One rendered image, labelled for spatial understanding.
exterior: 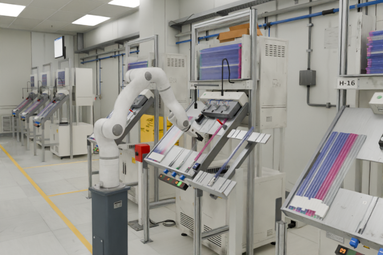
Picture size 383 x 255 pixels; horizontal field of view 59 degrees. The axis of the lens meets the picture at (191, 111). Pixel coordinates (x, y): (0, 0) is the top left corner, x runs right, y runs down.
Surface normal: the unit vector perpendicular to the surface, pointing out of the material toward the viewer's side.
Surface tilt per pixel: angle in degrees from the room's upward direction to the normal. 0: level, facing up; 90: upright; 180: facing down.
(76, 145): 90
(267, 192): 90
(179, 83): 90
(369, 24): 90
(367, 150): 44
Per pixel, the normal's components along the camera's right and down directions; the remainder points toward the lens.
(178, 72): 0.58, 0.05
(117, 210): 0.76, 0.04
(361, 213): -0.57, -0.69
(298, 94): -0.82, 0.03
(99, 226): -0.65, 0.04
